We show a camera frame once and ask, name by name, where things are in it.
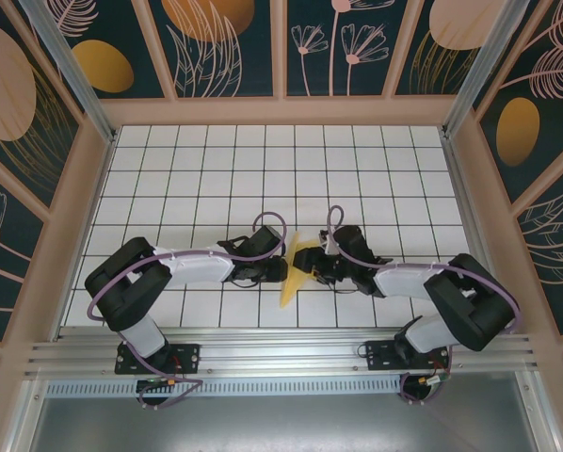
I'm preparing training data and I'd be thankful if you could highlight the yellow cloth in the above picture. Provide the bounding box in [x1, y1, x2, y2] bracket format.
[277, 231, 325, 311]

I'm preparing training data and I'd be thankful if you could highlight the grey metal sheet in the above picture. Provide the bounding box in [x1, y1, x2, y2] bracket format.
[26, 395, 546, 452]

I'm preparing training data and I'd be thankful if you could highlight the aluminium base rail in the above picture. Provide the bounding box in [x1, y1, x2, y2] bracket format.
[24, 326, 541, 379]

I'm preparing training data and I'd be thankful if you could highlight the perforated metal cable tray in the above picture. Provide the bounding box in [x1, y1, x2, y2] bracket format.
[45, 379, 408, 397]

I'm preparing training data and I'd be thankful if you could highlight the aluminium frame post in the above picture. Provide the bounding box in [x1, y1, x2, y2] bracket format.
[442, 0, 544, 140]
[19, 0, 119, 144]

